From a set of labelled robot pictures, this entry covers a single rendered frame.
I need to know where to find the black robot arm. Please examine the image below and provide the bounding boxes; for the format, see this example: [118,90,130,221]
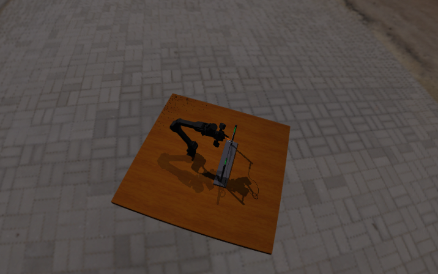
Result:
[170,118,225,157]

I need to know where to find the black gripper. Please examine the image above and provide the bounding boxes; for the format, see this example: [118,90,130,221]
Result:
[211,123,229,147]

